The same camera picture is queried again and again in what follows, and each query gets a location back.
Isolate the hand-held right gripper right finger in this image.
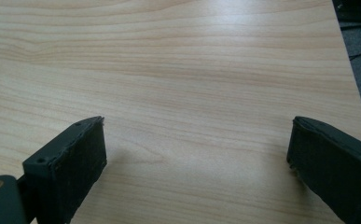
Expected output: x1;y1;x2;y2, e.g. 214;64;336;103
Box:
285;116;361;224

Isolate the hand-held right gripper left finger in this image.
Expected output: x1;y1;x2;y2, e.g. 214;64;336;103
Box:
21;115;108;224

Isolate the dark equipment base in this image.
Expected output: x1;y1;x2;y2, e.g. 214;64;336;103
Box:
331;0;361;23

